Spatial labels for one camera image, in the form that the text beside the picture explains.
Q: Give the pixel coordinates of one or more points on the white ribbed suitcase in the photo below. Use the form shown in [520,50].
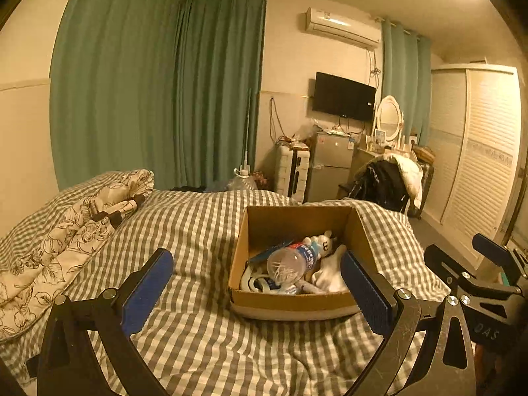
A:
[291,171]

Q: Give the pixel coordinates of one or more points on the white mop pole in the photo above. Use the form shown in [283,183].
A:
[247,132]

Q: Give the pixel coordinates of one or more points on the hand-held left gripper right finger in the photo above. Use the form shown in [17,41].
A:
[367,293]

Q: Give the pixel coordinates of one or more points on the white louvred wardrobe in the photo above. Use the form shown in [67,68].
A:
[474,148]

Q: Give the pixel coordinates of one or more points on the grey checkered duvet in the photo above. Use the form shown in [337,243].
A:
[206,338]

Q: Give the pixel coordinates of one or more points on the floral quilt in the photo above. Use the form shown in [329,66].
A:
[62,255]

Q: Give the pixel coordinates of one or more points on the pale face mask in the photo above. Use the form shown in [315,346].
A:
[247,282]

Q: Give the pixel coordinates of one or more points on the brown cardboard box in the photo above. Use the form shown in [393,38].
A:
[288,303]

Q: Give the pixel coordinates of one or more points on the wooden dressing table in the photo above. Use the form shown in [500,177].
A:
[365,152]

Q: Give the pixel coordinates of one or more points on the white plush toy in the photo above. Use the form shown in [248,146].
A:
[330,270]
[326,242]

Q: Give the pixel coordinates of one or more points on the black jacket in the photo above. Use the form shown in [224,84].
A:
[379,183]

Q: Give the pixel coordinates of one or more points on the black wall television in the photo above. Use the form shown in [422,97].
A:
[344,97]

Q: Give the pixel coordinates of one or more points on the brown bag on suitcase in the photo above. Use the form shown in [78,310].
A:
[425,153]

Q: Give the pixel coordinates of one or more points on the wide green curtain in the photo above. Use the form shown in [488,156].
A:
[119,82]

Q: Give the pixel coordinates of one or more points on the white padded jacket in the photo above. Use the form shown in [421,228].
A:
[408,177]

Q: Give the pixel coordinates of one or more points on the white air conditioner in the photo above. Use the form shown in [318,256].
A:
[342,27]

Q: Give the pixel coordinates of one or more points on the narrow green curtain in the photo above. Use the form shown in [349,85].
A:
[222,90]

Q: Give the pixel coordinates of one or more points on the white oval mirror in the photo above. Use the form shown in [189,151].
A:
[389,113]

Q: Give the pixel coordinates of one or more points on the light green window curtain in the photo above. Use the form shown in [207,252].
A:
[406,82]

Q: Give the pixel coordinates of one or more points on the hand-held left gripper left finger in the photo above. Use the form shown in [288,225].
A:
[146,293]

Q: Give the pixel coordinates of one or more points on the clear water jug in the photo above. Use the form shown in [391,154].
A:
[241,181]

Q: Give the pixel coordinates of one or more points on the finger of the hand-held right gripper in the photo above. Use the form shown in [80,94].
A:
[491,251]
[445,265]

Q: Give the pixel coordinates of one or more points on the floral patterned bag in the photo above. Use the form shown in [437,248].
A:
[260,180]

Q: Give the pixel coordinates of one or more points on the clear plastic bottle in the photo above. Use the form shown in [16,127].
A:
[288,264]

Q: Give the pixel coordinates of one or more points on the silver small fridge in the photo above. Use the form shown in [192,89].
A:
[332,165]

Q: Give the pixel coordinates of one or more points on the clutter on fridge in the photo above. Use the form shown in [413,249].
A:
[307,130]

